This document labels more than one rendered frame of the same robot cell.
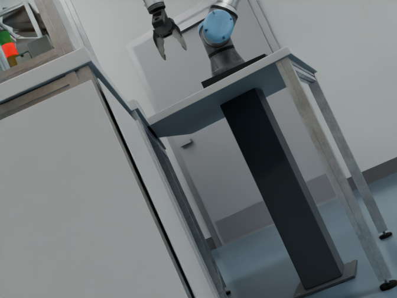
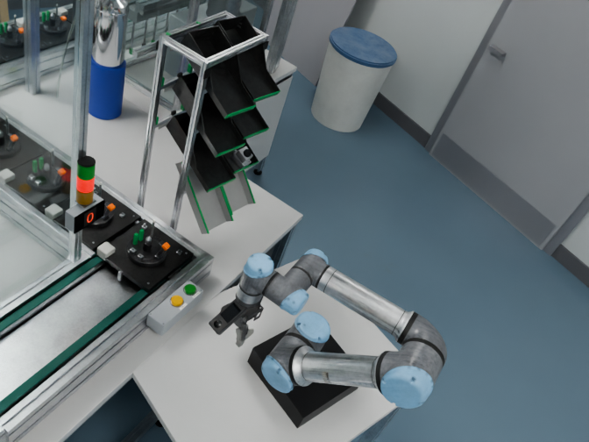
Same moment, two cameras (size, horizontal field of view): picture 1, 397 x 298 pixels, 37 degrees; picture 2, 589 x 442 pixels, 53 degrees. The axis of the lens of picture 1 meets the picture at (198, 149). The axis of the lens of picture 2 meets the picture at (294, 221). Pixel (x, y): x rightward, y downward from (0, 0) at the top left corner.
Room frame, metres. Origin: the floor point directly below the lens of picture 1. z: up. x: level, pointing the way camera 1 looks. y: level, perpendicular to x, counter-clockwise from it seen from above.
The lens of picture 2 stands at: (1.25, -0.50, 2.58)
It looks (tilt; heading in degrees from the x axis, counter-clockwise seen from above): 41 degrees down; 20
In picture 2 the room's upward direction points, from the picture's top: 21 degrees clockwise
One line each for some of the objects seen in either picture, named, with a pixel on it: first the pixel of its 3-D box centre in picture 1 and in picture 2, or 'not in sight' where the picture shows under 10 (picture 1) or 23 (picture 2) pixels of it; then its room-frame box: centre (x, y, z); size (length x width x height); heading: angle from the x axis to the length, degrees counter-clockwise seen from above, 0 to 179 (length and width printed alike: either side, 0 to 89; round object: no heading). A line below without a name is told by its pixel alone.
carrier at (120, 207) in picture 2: not in sight; (94, 205); (2.40, 0.65, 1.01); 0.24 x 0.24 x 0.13; 2
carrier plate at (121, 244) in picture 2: not in sight; (145, 253); (2.41, 0.39, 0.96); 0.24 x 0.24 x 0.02; 2
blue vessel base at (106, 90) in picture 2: not in sight; (106, 86); (2.98, 1.21, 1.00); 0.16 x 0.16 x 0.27
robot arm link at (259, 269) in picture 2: not in sight; (257, 274); (2.28, -0.09, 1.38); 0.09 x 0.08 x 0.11; 93
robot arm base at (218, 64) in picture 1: (225, 61); not in sight; (2.44, -0.25, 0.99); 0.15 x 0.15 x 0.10
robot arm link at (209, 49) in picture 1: (215, 35); (308, 335); (2.43, -0.26, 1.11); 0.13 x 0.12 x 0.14; 3
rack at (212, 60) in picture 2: not in sight; (196, 132); (2.77, 0.53, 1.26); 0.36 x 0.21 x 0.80; 2
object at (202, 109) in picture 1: (229, 99); (277, 364); (2.46, -0.20, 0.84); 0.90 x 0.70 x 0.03; 163
